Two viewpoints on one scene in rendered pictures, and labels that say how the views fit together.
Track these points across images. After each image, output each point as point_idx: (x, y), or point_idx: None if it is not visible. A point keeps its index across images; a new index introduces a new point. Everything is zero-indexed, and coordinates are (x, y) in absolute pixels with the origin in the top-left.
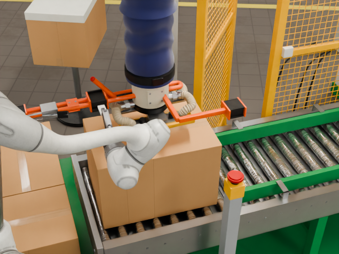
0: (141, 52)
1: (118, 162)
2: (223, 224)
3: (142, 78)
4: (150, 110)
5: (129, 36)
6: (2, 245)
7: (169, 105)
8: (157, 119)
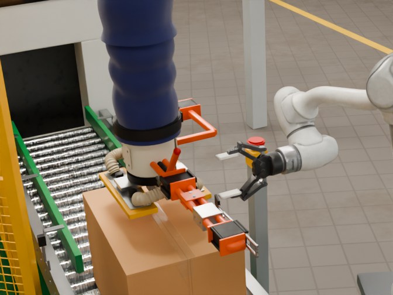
0: (173, 82)
1: (320, 138)
2: (259, 209)
3: (179, 118)
4: (176, 165)
5: (161, 72)
6: None
7: (188, 136)
8: (283, 88)
